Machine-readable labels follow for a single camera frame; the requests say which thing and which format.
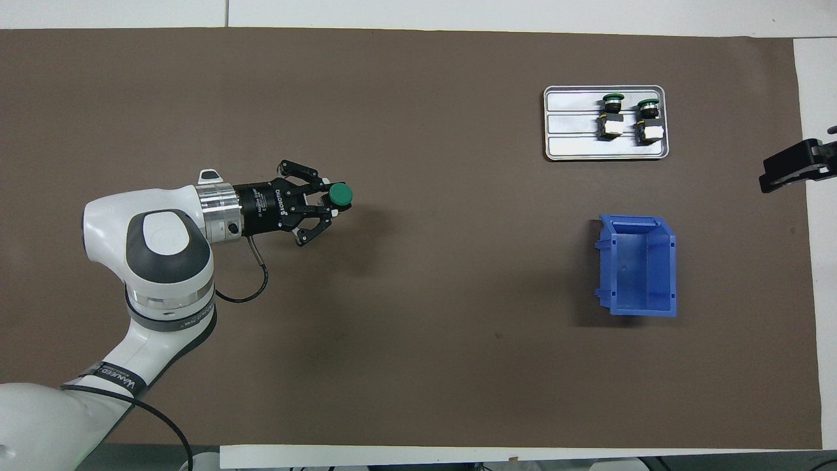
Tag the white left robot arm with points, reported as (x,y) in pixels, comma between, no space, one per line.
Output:
(111,216)

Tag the grey metal tray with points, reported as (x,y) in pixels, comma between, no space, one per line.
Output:
(569,131)

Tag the brown table mat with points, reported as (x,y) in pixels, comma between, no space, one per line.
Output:
(425,360)

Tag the green push button switch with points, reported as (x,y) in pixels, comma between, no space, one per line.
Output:
(340,195)
(649,127)
(611,124)

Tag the blue plastic bin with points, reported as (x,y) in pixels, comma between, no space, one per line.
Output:
(644,275)

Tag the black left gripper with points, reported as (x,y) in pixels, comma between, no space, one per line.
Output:
(261,208)

